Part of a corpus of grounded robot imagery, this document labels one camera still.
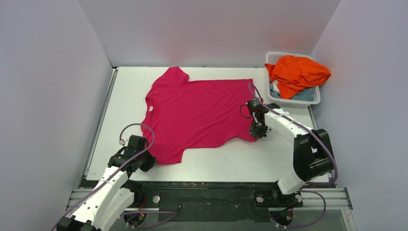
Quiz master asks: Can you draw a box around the light blue t-shirt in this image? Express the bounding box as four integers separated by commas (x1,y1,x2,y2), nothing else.
269,82,316,102

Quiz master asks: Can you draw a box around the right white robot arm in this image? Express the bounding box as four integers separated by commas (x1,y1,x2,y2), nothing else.
246,98,334,206

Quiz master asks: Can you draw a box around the orange t-shirt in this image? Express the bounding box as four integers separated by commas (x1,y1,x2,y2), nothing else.
264,55,331,100

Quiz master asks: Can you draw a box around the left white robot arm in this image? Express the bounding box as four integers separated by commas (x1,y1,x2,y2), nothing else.
55,135,157,231

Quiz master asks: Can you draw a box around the white plastic laundry basket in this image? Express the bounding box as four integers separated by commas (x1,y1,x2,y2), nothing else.
265,51,321,108

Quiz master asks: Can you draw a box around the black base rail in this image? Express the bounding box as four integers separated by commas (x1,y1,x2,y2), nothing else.
79,180,335,224

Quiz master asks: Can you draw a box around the magenta t-shirt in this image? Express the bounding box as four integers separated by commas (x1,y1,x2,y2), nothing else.
141,67,255,165

